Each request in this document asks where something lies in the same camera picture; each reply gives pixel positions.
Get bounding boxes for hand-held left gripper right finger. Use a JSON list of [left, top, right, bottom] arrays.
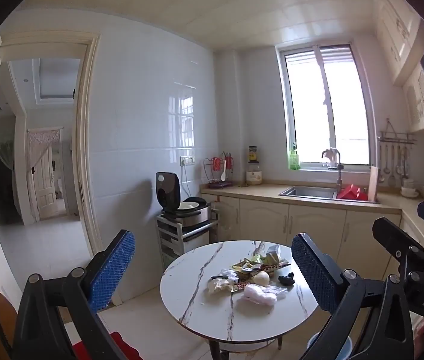
[[291, 232, 417, 360]]

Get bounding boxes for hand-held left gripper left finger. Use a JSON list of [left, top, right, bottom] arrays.
[[13, 229, 136, 360]]

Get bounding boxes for red checkered wrapper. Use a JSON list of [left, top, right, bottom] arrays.
[[261, 262, 291, 274]]

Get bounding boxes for clear plastic wrap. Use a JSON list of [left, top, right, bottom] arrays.
[[268, 285, 290, 301]]

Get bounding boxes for grey plastic wrapper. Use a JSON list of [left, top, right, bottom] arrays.
[[264, 244, 288, 265]]

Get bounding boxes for pink plastic bag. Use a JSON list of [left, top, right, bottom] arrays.
[[243, 284, 278, 307]]

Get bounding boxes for green snack wrapper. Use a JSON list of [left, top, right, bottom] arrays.
[[232, 255, 269, 271]]

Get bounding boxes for blue plastic bin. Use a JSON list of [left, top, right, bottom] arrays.
[[307, 333, 353, 360]]

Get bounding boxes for white tissue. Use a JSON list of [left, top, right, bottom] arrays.
[[217, 268, 239, 282]]

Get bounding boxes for beige paper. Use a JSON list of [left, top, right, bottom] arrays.
[[208, 280, 235, 294]]

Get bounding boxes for stack of white bowls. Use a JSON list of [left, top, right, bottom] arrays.
[[400, 178, 420, 198]]

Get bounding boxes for metal storage cart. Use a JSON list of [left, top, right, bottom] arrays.
[[157, 210, 220, 271]]

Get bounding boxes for wooden cutting board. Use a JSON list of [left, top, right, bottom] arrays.
[[367, 166, 381, 201]]

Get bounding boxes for red plastic basin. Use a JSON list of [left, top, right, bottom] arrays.
[[336, 184, 368, 200]]

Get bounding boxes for row of hanging utensils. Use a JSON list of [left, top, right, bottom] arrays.
[[379, 143, 411, 188]]

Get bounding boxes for cream base cabinets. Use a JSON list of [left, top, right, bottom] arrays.
[[201, 184, 424, 267]]

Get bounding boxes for steel sink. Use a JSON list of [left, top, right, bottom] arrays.
[[279, 185, 379, 204]]

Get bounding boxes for red cushion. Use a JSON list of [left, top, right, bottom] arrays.
[[71, 331, 134, 360]]

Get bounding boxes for steel faucet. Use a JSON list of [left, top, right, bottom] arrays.
[[322, 149, 345, 192]]

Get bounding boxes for metal utensil rack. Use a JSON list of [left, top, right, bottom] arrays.
[[378, 118, 418, 145]]

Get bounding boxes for black silver rice cooker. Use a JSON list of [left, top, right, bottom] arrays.
[[155, 172, 213, 229]]

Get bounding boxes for round marble table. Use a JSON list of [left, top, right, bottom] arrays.
[[160, 240, 319, 360]]

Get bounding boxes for white panel door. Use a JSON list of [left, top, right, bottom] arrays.
[[28, 129, 63, 220]]

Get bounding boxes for glass jar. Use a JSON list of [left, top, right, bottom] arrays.
[[246, 161, 263, 185]]

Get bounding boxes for lattice door cabinet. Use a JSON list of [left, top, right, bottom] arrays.
[[403, 64, 424, 134]]

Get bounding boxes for pink lace curtain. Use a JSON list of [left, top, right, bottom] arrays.
[[26, 127, 64, 173]]

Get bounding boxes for green curtain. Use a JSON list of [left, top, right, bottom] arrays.
[[0, 139, 14, 226]]

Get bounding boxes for sliding window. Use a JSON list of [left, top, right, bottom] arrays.
[[276, 43, 375, 171]]

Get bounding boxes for cream door frame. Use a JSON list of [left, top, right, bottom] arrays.
[[0, 32, 102, 256]]

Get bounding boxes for red wire cup rack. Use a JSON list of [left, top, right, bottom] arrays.
[[203, 152, 235, 189]]

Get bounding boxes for cream wall cabinets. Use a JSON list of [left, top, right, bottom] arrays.
[[371, 0, 424, 87]]

